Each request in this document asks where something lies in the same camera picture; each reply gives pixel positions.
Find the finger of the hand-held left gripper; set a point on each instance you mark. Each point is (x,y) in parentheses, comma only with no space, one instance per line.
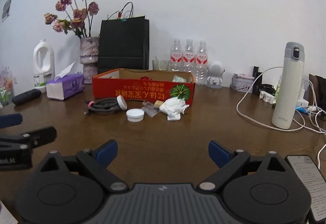
(11,120)
(40,136)

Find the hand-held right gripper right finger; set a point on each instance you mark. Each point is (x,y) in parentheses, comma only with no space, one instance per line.
(219,154)

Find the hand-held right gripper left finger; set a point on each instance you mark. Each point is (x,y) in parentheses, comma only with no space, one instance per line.
(108,152)

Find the white plastic lid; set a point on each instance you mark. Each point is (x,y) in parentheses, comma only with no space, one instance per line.
(121,103)
(135,115)

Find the clear plastic bag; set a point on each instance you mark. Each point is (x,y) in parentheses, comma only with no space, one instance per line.
(150,110)

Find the white tissue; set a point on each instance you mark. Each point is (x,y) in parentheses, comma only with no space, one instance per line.
(174,108)

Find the red cardboard box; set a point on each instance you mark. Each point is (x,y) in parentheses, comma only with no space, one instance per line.
(132,89)

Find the beige soap block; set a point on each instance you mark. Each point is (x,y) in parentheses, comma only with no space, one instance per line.
(158,103)

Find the red wrapper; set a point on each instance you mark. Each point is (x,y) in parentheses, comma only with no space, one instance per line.
(146,78)

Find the iridescent plastic wrap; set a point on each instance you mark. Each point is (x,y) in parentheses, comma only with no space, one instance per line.
(179,78)

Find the black zip case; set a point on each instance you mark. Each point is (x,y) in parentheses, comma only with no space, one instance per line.
(25,97)

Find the white detergent jug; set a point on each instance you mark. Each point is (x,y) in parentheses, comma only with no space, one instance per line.
(44,78)

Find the white paper sheet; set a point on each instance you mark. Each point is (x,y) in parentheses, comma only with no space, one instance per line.
(6,215)

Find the purple tissue pack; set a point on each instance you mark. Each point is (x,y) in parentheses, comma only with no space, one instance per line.
(71,85)

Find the grey tin box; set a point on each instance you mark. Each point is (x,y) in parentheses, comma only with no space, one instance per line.
(242,83)

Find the white power strip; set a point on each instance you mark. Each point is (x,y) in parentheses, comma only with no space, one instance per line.
(267,96)

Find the white robot figure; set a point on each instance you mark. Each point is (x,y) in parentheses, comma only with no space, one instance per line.
(215,71)

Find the small green spray bottle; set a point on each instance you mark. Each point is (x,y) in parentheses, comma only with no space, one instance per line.
(278,89)

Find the smartphone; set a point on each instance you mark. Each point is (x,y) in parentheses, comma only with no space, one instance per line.
(307,183)

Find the white thermos flask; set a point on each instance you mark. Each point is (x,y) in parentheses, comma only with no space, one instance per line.
(287,91)

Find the clear water bottle red label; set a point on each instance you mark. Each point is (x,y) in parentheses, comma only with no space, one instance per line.
(176,57)
(201,61)
(189,57)

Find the mottled purple ceramic vase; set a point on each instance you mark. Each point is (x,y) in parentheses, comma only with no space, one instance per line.
(89,53)

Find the white charger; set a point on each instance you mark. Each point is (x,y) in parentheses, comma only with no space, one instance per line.
(303,100)

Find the clear stirrer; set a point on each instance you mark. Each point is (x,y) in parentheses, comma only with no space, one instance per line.
(158,62)

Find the clear glass cup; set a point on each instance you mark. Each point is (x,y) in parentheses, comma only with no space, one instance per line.
(164,65)

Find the black paper bag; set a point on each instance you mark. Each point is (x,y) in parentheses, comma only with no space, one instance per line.
(122,43)

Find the dried pink roses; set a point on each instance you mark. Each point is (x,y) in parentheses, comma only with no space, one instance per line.
(80,13)

